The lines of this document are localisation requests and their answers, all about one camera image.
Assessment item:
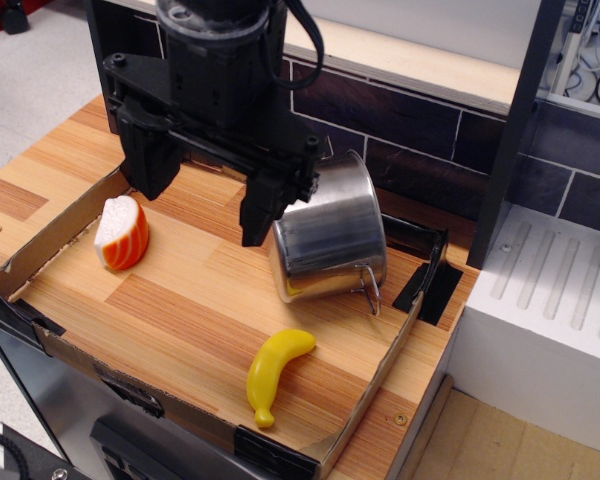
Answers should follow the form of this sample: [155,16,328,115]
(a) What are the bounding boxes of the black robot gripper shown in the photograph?
[103,1,325,247]

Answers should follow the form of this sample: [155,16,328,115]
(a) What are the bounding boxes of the stainless steel pot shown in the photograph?
[270,150,388,316]

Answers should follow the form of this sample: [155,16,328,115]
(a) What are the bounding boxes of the cardboard fence with black tape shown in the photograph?
[0,159,475,479]

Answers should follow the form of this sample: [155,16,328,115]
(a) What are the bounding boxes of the orange white salmon sushi toy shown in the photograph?
[94,195,149,271]

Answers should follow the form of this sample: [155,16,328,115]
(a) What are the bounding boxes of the yellow toy banana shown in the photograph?
[246,329,317,428]

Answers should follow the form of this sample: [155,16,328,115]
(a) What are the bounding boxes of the black device bottom left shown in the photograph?
[0,422,254,479]

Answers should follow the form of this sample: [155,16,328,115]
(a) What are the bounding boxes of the white dish drainer block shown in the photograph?
[448,206,600,451]

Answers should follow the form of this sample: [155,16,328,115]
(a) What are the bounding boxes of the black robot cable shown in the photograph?
[277,0,326,92]

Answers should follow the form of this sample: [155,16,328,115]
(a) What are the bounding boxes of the white cables in background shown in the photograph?
[549,0,600,111]

